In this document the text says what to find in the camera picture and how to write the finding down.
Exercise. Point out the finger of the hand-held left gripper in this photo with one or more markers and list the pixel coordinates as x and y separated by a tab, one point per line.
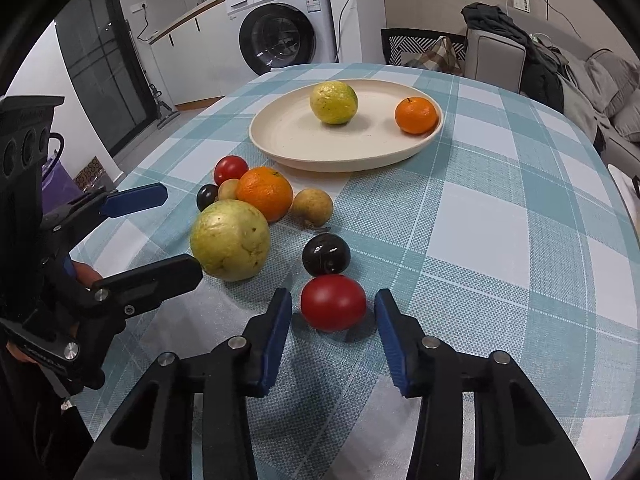
160	277
137	199

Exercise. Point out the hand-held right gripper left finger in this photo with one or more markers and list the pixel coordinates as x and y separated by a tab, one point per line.
277	340

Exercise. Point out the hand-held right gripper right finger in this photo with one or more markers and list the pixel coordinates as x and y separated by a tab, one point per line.
392	345

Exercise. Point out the red tomato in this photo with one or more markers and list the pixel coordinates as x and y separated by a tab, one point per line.
230	169
333	302

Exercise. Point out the dark plum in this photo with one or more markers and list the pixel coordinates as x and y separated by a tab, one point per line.
206	197
325	255

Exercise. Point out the large green-yellow guava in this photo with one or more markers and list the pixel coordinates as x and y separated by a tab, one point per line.
230	240

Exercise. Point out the small tan fruit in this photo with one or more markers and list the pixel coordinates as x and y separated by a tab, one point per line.
228	190

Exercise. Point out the large orange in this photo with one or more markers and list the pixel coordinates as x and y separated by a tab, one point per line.
265	194

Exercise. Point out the brown round fruit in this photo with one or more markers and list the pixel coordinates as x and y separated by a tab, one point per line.
312	205

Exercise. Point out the cream round plate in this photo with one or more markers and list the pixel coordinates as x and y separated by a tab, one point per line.
310	140

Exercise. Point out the person's left hand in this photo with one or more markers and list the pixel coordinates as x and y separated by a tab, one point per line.
87	274

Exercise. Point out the purple bag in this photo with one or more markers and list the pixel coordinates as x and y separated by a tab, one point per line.
57	180

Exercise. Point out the patterned box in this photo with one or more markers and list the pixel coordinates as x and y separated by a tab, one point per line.
92	172

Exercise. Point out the stick vacuum cleaner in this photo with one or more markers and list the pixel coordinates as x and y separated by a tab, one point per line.
167	115

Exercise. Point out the dark glass door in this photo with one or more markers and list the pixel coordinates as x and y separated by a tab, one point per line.
100	60

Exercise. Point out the checkered tablecloth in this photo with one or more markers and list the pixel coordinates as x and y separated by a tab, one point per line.
475	210

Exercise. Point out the white counter cabinet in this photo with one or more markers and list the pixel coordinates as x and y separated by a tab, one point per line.
200	50

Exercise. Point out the yellow guava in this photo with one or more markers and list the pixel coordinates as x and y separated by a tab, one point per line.
332	102

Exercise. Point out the small tangerine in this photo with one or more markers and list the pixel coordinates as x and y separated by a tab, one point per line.
416	116

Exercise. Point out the plaid cloth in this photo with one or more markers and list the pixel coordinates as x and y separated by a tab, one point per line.
440	57

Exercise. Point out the black patterned chair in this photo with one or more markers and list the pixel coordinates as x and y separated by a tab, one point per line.
400	45

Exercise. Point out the grey clothes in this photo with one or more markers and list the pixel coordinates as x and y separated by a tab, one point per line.
582	105

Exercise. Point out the grey sofa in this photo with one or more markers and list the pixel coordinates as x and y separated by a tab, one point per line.
495	55

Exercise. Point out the grey pillow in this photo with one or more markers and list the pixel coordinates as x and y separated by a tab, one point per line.
629	121
607	75

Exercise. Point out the dark jacket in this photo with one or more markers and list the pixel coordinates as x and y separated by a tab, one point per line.
500	22

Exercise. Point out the white wall socket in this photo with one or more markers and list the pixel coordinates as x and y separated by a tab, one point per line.
141	7

